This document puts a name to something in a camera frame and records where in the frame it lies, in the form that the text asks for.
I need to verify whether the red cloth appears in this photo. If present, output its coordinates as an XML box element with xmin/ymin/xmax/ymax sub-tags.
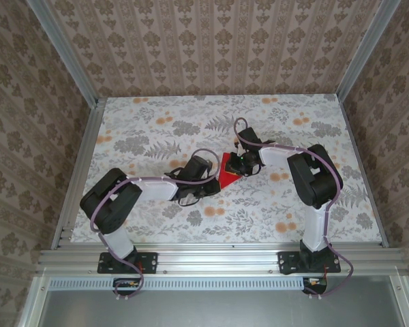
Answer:
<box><xmin>217</xmin><ymin>152</ymin><xmax>243</xmax><ymax>190</ymax></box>

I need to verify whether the floral patterned tablecloth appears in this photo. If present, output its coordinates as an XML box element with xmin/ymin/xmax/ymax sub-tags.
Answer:
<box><xmin>70</xmin><ymin>95</ymin><xmax>384</xmax><ymax>245</ymax></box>

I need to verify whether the grey metal panel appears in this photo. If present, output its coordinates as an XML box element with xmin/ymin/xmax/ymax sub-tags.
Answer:
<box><xmin>16</xmin><ymin>275</ymin><xmax>409</xmax><ymax>327</ymax></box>

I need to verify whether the small black circuit board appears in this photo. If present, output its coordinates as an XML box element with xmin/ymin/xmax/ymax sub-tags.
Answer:
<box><xmin>302</xmin><ymin>276</ymin><xmax>329</xmax><ymax>294</ymax></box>
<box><xmin>112</xmin><ymin>277</ymin><xmax>145</xmax><ymax>296</ymax></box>

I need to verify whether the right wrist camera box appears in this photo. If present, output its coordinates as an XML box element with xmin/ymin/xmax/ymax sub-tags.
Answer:
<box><xmin>237</xmin><ymin>126</ymin><xmax>263</xmax><ymax>148</ymax></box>

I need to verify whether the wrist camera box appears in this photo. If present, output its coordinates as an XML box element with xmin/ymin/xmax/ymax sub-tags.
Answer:
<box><xmin>237</xmin><ymin>126</ymin><xmax>263</xmax><ymax>148</ymax></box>
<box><xmin>183</xmin><ymin>155</ymin><xmax>212</xmax><ymax>178</ymax></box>

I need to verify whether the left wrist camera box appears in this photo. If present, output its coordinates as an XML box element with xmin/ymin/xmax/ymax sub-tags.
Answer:
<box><xmin>183</xmin><ymin>155</ymin><xmax>212</xmax><ymax>178</ymax></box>

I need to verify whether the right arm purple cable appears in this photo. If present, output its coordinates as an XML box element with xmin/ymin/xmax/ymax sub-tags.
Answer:
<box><xmin>234</xmin><ymin>117</ymin><xmax>354</xmax><ymax>301</ymax></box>

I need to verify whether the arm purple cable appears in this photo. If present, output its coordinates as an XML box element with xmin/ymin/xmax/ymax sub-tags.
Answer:
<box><xmin>234</xmin><ymin>117</ymin><xmax>354</xmax><ymax>301</ymax></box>
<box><xmin>90</xmin><ymin>149</ymin><xmax>216</xmax><ymax>302</ymax></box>

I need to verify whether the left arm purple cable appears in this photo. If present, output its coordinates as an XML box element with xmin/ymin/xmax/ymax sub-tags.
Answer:
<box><xmin>90</xmin><ymin>149</ymin><xmax>216</xmax><ymax>302</ymax></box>

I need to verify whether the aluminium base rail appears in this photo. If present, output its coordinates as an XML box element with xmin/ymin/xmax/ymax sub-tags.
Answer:
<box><xmin>35</xmin><ymin>247</ymin><xmax>408</xmax><ymax>275</ymax></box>

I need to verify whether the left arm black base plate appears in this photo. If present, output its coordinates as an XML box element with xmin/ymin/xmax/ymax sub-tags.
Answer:
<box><xmin>97</xmin><ymin>251</ymin><xmax>158</xmax><ymax>275</ymax></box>

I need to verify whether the slotted grey cable duct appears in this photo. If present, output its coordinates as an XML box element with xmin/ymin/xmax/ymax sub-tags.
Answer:
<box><xmin>49</xmin><ymin>276</ymin><xmax>306</xmax><ymax>289</ymax></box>

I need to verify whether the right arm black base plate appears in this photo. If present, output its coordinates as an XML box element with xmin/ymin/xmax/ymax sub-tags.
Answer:
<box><xmin>278</xmin><ymin>251</ymin><xmax>342</xmax><ymax>275</ymax></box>

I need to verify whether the aluminium side rail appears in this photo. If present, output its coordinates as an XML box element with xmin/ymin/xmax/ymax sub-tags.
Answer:
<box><xmin>50</xmin><ymin>98</ymin><xmax>106</xmax><ymax>249</ymax></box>

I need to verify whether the aluminium frame post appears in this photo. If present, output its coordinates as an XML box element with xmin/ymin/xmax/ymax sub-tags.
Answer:
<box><xmin>29</xmin><ymin>0</ymin><xmax>102</xmax><ymax>106</ymax></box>
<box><xmin>337</xmin><ymin>0</ymin><xmax>395</xmax><ymax>99</ymax></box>

